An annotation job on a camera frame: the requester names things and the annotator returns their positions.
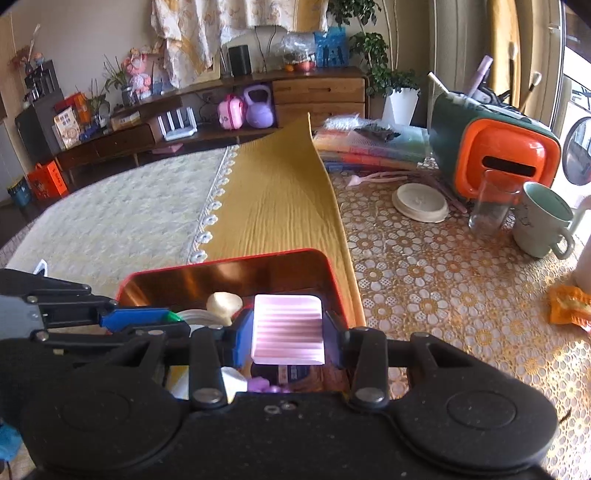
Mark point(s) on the stack of coloured plastic folders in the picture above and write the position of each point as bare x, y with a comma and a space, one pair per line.
369, 143

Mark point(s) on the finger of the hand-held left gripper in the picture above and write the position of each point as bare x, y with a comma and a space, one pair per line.
134, 318
157, 331

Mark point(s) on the washing machine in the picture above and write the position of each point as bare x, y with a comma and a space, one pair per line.
577, 138

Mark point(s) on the cream round lid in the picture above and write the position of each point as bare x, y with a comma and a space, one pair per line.
419, 203

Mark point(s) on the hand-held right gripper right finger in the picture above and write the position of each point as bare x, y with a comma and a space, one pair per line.
333, 341

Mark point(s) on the brown snack packet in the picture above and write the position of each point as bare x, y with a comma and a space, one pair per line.
304, 377

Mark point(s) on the green plastic piece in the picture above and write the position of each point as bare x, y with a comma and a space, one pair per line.
173, 316

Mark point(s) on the blue bin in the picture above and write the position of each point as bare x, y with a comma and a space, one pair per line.
19, 191

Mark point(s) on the black speaker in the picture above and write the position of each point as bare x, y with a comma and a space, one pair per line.
239, 60

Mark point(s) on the pink plastic spoon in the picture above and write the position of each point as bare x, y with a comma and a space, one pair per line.
369, 179

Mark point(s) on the cream rounded block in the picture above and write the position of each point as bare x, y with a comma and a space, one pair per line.
224, 307

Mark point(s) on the red metal tin box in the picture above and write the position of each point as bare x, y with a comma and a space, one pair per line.
207, 277

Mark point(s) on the yellow white hanging cloth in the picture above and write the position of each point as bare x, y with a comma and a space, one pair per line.
194, 32

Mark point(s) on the pink doll figurine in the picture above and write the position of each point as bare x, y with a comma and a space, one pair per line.
137, 71

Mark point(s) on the pink white tube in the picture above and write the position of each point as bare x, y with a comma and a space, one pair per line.
481, 74

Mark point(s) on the clear plastic bag with fruit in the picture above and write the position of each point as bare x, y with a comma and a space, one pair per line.
298, 50

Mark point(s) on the thick paintbrush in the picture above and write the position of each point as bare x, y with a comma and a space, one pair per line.
531, 90

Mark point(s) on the white mug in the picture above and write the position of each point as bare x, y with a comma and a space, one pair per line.
538, 230

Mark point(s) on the wooden media cabinet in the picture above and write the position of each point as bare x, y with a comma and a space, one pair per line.
318, 94

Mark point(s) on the green houseplant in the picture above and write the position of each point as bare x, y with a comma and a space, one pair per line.
374, 50

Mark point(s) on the white router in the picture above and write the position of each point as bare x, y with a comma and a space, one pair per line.
178, 127

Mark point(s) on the pink ribbed block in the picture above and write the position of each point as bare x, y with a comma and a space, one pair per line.
288, 327

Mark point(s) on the gold floral lace tablecloth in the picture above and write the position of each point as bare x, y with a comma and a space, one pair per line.
438, 286

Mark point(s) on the clear drinking glass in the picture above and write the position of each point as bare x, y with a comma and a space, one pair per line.
490, 207

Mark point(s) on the purple spiky toy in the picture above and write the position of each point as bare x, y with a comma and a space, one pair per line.
264, 385

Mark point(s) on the white plant pot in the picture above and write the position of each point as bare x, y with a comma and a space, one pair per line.
400, 108

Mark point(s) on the orange gift bag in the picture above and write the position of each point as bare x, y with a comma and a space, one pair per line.
47, 180

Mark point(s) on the mustard yellow cloth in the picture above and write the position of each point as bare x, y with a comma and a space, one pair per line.
277, 203

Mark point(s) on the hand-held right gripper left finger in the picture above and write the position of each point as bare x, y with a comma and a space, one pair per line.
243, 339

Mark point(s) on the thin paintbrush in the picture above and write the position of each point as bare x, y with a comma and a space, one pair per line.
512, 64

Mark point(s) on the white round disc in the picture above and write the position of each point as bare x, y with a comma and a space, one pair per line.
198, 317

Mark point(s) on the orange snack wrapper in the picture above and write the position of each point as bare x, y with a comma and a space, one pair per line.
570, 307

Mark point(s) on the orange green storage container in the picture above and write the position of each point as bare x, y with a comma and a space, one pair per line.
498, 138

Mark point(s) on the pink toy case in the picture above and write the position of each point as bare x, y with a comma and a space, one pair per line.
232, 113

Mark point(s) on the purple kettlebell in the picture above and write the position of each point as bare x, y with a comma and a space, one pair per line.
258, 110

